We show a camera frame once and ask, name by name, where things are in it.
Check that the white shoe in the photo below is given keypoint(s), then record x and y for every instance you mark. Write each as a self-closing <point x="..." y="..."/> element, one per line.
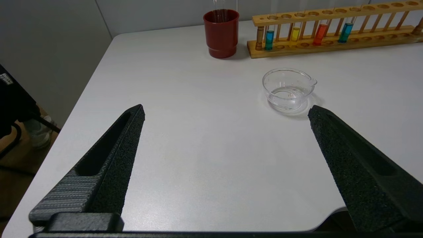
<point x="41" y="137"/>

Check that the test tube with yellow pigment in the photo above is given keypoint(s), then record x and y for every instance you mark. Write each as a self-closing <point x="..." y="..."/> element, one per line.
<point x="294" y="35"/>

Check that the red plastic cup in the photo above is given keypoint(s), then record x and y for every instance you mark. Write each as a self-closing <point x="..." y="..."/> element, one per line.
<point x="220" y="34"/>

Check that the test tube with red pigment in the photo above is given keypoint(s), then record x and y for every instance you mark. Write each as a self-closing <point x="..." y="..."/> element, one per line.
<point x="320" y="34"/>

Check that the test tube with blue pigment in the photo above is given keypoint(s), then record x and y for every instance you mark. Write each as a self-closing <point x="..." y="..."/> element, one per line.
<point x="269" y="40"/>

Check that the test tube with teal pigment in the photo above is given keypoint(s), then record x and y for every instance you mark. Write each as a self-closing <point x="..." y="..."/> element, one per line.
<point x="345" y="33"/>

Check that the wooden test tube rack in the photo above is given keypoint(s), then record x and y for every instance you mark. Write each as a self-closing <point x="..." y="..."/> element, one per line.
<point x="330" y="44"/>

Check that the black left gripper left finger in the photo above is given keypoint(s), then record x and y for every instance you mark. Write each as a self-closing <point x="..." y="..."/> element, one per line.
<point x="109" y="165"/>

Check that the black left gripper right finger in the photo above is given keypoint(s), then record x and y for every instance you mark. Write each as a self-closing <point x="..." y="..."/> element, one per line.
<point x="360" y="165"/>

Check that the clear glass spouted dish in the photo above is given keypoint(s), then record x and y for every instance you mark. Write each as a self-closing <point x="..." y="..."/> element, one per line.
<point x="288" y="91"/>

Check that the black chair frame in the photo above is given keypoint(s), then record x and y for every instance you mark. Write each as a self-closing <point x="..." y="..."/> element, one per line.
<point x="13" y="102"/>

